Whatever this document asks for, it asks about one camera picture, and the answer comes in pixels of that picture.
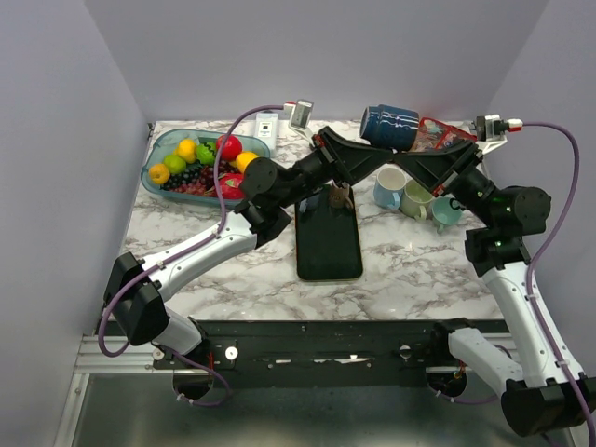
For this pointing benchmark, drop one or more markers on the dark blue gold-rimmed cup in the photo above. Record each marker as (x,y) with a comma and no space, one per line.
(388,126)

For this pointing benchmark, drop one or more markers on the red apple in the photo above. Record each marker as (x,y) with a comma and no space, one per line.
(229,147)

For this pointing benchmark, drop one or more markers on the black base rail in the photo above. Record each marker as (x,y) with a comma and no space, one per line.
(291,354)

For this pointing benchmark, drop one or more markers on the red snack packet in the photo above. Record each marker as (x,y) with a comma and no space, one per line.
(433,135)

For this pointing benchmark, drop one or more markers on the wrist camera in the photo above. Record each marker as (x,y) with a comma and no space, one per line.
(491,131)
(299,113)

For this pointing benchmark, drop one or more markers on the light blue hexagonal mug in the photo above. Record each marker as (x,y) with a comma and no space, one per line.
(388,188)

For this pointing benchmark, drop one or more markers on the green lime with zigzag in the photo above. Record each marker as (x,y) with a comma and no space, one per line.
(206,153)

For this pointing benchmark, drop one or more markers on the light green ceramic mug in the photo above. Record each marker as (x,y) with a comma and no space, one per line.
(415,201)

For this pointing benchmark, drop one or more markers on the brown small cup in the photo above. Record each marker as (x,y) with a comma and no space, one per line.
(339,196)

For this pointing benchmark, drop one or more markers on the grey-blue small cup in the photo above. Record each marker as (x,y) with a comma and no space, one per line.
(309,204)

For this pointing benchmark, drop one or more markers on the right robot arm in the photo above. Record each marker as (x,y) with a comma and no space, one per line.
(546,388)

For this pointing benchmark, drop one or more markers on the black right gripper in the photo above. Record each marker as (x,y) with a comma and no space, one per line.
(440,170)

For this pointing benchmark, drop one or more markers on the orange fruit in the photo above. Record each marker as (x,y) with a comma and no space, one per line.
(243,159)
(159,174)

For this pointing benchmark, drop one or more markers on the yellow lemon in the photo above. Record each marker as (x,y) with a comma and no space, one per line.
(186,150)

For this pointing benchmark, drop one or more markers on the black rectangular tray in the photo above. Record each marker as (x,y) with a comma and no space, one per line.
(327,243)

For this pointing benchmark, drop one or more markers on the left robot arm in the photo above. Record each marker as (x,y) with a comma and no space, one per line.
(137,291)

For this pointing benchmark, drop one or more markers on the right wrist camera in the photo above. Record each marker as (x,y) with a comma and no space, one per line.
(491,131)

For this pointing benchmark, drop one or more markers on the dark grape bunch in basket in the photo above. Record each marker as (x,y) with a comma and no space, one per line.
(195,180)

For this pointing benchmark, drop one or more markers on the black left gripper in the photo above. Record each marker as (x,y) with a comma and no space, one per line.
(355,162)

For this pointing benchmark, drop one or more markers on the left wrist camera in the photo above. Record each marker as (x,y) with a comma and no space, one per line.
(299,113)

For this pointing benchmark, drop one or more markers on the mint green bird-print mug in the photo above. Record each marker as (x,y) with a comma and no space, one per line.
(446,211)

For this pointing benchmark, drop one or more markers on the teal plastic fruit basket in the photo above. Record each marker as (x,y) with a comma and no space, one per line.
(168,142)

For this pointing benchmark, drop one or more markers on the red dragon fruit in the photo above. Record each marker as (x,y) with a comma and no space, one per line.
(229,185)

